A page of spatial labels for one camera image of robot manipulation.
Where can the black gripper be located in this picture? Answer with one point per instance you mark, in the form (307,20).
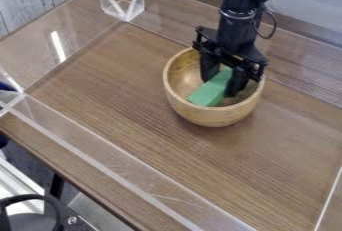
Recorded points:
(215,53)

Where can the green rectangular block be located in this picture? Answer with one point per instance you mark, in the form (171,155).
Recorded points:
(210,93)

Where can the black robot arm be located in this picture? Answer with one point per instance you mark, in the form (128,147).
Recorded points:
(228,45)

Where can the light wooden bowl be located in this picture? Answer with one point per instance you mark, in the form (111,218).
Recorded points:
(182,81)

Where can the blue object at left edge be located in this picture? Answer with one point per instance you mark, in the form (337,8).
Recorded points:
(5,87)

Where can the black table leg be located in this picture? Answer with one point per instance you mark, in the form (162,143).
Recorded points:
(56,186)

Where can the clear acrylic corner bracket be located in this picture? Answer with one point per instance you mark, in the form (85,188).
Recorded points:
(124,10)

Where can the clear acrylic front wall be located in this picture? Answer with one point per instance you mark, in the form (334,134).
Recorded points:
(141,195)

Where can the grey metal base plate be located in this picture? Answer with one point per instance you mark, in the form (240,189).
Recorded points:
(72,221)

